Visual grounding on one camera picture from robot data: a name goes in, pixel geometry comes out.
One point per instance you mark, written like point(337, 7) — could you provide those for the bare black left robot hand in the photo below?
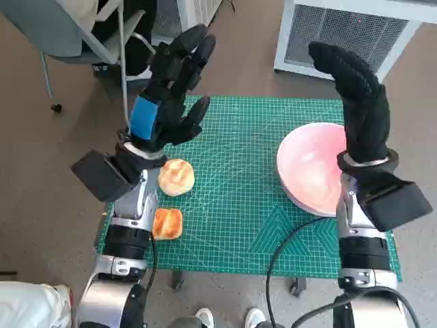
point(170, 85)

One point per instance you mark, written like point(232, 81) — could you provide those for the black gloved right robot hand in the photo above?
point(365, 112)

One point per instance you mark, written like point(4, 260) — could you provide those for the pink bowl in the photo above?
point(307, 171)

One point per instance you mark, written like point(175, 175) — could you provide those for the round toy bread bun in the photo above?
point(175, 177)

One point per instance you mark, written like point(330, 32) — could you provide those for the rectangular toy bread loaf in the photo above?
point(169, 223)

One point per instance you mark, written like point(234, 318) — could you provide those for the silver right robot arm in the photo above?
point(355, 212)

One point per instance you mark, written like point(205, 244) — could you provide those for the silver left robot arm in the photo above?
point(136, 205)

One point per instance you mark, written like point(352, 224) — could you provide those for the person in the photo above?
point(136, 34)
point(205, 317)

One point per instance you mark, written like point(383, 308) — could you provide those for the white cabinet with grille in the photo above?
point(184, 13)

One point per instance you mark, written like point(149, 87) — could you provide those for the large white grilled unit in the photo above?
point(341, 30)

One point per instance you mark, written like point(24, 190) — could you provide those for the green cutting mat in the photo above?
point(232, 171)

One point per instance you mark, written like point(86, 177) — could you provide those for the black table caster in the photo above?
point(177, 280)
point(298, 286)

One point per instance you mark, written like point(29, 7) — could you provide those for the dark flat strip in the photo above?
point(8, 273)

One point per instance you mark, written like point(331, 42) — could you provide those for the white cloth bundle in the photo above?
point(27, 307)

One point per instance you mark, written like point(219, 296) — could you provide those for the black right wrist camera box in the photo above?
point(399, 205)

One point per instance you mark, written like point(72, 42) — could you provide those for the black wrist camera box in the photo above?
point(399, 205)
point(102, 174)

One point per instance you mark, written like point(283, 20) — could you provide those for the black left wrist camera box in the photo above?
point(102, 174)

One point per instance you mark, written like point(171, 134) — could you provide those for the grey chair with white frame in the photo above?
point(44, 30)

